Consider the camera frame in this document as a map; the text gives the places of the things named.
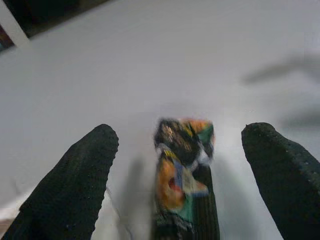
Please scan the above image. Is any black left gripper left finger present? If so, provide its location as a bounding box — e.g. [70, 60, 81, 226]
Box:
[1, 123, 120, 240]

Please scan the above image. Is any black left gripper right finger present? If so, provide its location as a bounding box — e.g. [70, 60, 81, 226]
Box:
[241, 122, 320, 240]

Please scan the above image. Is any colourful snack wrapper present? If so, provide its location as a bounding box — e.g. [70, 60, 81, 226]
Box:
[152, 117, 221, 240]

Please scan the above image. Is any white furniture post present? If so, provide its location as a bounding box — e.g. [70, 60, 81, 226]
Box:
[0, 0, 32, 50]

